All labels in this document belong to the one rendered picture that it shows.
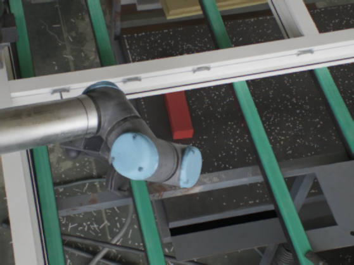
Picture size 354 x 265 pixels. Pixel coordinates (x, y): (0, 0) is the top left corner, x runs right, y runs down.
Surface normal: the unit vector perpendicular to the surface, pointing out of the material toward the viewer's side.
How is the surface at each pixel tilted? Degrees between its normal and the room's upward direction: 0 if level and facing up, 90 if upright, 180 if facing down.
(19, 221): 0
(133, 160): 43
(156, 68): 0
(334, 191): 0
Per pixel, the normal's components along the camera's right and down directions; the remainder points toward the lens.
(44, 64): 0.07, -0.58
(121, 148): -0.47, -0.09
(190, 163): 0.88, 0.14
